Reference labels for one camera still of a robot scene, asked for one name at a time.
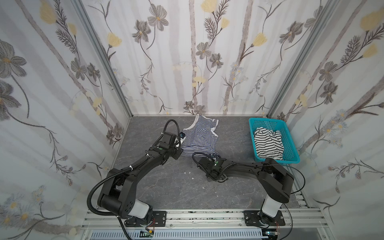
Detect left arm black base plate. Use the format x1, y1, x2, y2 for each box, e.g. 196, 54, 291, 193
124, 211, 167, 228

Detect black white striped tank top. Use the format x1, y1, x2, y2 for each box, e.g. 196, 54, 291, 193
254, 128, 284, 161

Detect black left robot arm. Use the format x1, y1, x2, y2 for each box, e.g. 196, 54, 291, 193
87, 119, 183, 225

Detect white slotted cable duct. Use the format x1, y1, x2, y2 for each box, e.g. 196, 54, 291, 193
89, 229, 269, 240

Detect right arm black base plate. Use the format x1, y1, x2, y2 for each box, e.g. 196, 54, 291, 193
243, 210, 286, 228

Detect blue white striped tank top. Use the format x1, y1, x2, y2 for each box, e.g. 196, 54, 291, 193
182, 115, 219, 158

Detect black corrugated cable hose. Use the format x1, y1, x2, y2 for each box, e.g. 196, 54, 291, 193
86, 166, 134, 217

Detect aluminium mounting rail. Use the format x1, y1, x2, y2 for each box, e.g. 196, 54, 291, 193
81, 209, 329, 231

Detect teal plastic basket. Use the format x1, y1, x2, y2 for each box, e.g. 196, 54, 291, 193
249, 118, 300, 165

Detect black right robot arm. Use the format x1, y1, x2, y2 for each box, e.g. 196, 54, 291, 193
192, 152, 295, 228

